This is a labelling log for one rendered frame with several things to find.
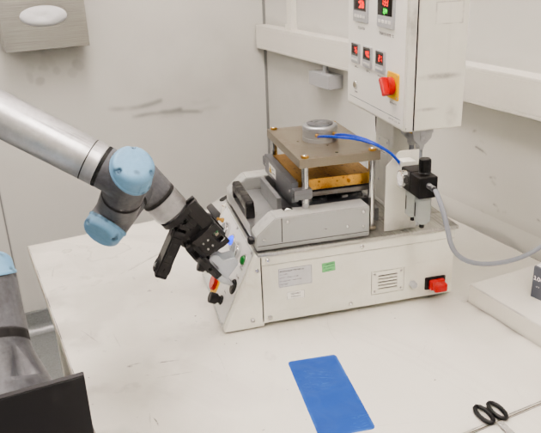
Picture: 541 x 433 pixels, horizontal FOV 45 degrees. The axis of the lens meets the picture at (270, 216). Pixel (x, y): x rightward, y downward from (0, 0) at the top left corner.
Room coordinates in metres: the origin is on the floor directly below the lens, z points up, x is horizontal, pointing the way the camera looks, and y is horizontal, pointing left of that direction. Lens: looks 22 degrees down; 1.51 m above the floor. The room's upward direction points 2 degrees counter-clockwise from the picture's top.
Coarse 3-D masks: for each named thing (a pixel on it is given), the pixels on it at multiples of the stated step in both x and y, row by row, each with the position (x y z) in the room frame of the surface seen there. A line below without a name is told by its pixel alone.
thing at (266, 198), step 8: (264, 184) 1.45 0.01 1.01; (232, 192) 1.50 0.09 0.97; (248, 192) 1.50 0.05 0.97; (256, 192) 1.50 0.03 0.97; (264, 192) 1.45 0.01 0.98; (272, 192) 1.38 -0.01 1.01; (232, 200) 1.48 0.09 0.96; (256, 200) 1.44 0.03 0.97; (264, 200) 1.44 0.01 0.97; (272, 200) 1.38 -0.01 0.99; (280, 200) 1.35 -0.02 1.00; (240, 208) 1.40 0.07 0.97; (256, 208) 1.39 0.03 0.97; (264, 208) 1.39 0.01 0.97; (272, 208) 1.39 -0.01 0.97; (280, 208) 1.35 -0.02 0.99; (376, 208) 1.37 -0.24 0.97; (240, 216) 1.39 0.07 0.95; (256, 216) 1.34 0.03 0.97; (376, 216) 1.37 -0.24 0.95; (248, 224) 1.31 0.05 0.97; (248, 232) 1.32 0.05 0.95
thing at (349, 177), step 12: (276, 156) 1.51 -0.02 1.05; (288, 168) 1.42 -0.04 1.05; (312, 168) 1.41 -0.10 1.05; (324, 168) 1.41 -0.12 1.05; (336, 168) 1.40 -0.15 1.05; (348, 168) 1.40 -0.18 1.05; (360, 168) 1.40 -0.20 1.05; (300, 180) 1.33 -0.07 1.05; (312, 180) 1.34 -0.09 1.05; (324, 180) 1.34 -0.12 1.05; (336, 180) 1.35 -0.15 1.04; (348, 180) 1.35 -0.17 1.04; (360, 180) 1.36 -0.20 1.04; (324, 192) 1.34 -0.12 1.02; (336, 192) 1.35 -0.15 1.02
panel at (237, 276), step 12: (228, 216) 1.49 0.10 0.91; (240, 240) 1.35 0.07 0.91; (240, 252) 1.32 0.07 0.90; (252, 252) 1.26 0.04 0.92; (204, 276) 1.47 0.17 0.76; (240, 276) 1.26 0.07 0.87; (216, 288) 1.36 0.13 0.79; (228, 288) 1.30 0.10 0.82; (228, 300) 1.27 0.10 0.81; (216, 312) 1.30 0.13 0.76; (228, 312) 1.24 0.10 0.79
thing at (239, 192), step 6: (234, 186) 1.44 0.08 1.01; (240, 186) 1.43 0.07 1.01; (234, 192) 1.44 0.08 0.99; (240, 192) 1.39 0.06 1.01; (246, 192) 1.39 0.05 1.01; (240, 198) 1.38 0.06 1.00; (246, 198) 1.35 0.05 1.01; (246, 204) 1.33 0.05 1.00; (252, 204) 1.34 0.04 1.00; (246, 210) 1.33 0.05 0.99; (252, 210) 1.33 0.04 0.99; (246, 216) 1.33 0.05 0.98; (252, 216) 1.33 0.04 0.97
